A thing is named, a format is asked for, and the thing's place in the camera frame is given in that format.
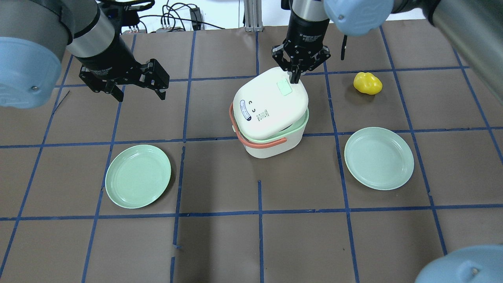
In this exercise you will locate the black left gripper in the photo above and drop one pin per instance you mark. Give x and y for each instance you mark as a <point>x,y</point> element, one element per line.
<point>105,56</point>

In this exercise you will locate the yellow toy bell pepper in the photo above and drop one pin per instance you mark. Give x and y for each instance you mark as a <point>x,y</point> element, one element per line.
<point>367,83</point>

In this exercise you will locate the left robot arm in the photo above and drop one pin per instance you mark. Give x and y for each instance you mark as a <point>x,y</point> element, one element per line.
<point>36,33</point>

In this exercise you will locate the green plate near right arm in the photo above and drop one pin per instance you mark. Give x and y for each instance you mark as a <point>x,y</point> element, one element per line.
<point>379,158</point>

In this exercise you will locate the black power adapter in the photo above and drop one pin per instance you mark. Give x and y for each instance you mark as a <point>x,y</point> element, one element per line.
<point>196,16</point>

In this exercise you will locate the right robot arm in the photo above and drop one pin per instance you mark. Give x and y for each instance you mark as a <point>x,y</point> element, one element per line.
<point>474,28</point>

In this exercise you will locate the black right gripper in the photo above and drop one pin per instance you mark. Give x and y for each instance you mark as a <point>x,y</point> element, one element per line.
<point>307,31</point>

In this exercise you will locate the green plate near left arm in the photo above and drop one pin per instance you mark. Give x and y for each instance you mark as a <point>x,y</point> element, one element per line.
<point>138,176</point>

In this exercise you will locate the aluminium frame post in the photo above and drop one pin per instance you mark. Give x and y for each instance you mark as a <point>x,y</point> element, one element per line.
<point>253,16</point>

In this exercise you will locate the white rice cooker orange handle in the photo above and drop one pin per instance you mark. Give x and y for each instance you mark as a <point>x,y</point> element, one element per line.
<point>269,113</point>

